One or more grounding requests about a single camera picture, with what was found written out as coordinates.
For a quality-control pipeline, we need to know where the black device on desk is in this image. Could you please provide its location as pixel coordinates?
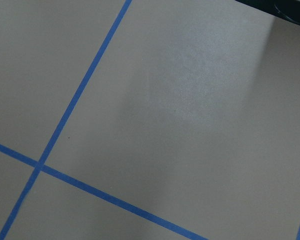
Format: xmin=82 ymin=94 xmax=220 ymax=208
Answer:
xmin=238 ymin=0 xmax=300 ymax=26

